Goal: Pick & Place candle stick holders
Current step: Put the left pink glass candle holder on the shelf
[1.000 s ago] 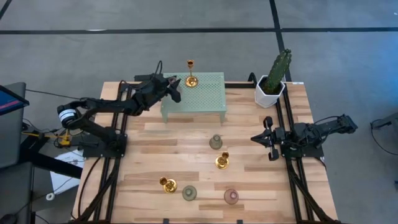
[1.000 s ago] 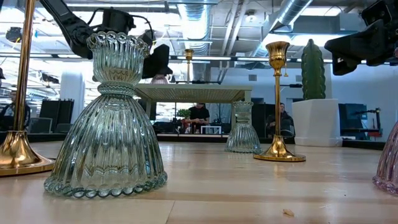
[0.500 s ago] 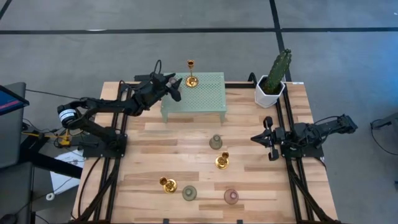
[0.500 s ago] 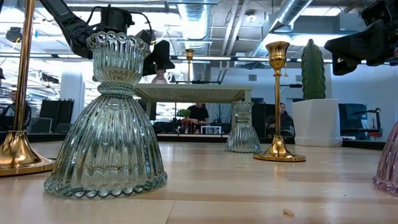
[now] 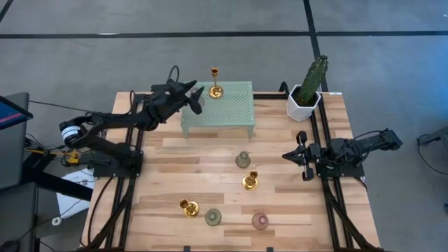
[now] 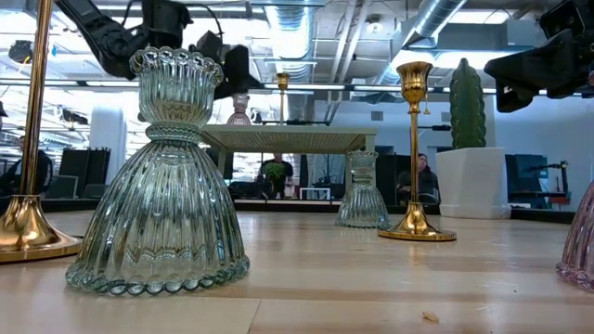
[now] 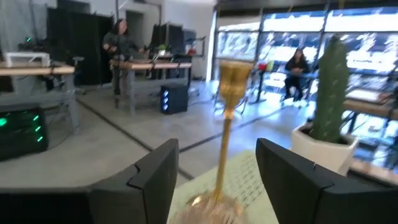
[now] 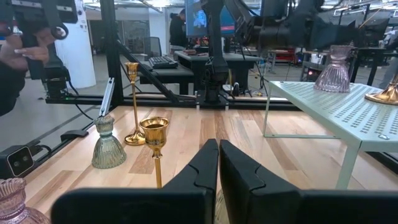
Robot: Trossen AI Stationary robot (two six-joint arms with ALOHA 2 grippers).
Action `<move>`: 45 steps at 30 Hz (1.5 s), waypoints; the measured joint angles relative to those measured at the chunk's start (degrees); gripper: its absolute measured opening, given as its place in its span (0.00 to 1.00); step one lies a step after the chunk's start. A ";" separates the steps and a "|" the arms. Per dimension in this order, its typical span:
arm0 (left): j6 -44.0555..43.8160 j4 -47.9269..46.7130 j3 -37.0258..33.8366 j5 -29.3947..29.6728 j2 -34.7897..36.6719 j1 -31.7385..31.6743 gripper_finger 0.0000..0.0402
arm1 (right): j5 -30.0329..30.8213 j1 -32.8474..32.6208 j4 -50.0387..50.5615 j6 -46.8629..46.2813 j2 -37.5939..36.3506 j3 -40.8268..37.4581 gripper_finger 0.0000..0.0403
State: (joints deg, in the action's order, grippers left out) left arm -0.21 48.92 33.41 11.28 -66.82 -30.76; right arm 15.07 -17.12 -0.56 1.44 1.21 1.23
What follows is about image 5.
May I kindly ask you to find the blue screen monitor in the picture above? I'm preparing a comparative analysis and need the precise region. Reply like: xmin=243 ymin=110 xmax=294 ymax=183
xmin=0 ymin=94 xmax=34 ymax=131

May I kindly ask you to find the white plant pot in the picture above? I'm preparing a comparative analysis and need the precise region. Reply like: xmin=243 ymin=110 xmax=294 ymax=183
xmin=286 ymin=83 xmax=322 ymax=123

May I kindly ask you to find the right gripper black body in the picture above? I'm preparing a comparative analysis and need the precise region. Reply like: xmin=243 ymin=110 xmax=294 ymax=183
xmin=296 ymin=131 xmax=328 ymax=182

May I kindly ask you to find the large clear ribbed glass vase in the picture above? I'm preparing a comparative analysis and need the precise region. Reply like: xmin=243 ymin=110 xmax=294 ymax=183
xmin=204 ymin=208 xmax=223 ymax=227

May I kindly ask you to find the left wrist camera black cable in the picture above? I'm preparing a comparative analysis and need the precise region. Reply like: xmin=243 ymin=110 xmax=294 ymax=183
xmin=167 ymin=64 xmax=181 ymax=85

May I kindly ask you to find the green cactus plant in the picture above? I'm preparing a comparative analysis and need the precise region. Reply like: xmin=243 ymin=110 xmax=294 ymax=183
xmin=296 ymin=55 xmax=329 ymax=106

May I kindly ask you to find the looped black floor cable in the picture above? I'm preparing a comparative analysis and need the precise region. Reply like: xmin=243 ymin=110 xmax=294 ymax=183
xmin=416 ymin=133 xmax=448 ymax=176

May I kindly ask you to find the black stand leg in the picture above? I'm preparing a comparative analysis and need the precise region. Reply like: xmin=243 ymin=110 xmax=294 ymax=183
xmin=22 ymin=150 xmax=95 ymax=202

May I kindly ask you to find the green perforated metal riser shelf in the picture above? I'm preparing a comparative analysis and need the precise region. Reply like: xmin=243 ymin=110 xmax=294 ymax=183
xmin=181 ymin=80 xmax=256 ymax=139

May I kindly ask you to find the tall gold metal candlestick holder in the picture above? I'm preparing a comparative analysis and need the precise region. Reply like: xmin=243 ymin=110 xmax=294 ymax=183
xmin=241 ymin=170 xmax=260 ymax=192
xmin=178 ymin=198 xmax=200 ymax=218
xmin=209 ymin=66 xmax=224 ymax=99

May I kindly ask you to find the small clear glass vase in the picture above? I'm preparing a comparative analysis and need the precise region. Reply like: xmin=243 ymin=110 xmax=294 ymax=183
xmin=234 ymin=150 xmax=251 ymax=169

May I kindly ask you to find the black aluminium table frame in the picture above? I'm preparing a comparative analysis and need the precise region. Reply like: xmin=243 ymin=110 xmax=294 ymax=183
xmin=78 ymin=80 xmax=384 ymax=252

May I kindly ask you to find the thin black floor cable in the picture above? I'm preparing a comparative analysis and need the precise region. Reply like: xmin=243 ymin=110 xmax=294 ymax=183
xmin=29 ymin=100 xmax=113 ymax=116

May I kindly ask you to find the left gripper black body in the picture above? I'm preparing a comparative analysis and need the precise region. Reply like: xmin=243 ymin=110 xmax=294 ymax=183
xmin=150 ymin=79 xmax=192 ymax=122

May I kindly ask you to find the yellow clamp tool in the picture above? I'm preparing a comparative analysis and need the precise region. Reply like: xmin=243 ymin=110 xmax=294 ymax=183
xmin=24 ymin=146 xmax=82 ymax=165

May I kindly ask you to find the white paper sheet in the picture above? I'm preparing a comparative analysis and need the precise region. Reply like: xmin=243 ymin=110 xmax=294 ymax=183
xmin=55 ymin=167 xmax=97 ymax=220

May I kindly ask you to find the grey equipment corner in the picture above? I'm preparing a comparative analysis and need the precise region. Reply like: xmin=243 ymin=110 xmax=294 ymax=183
xmin=428 ymin=125 xmax=448 ymax=145

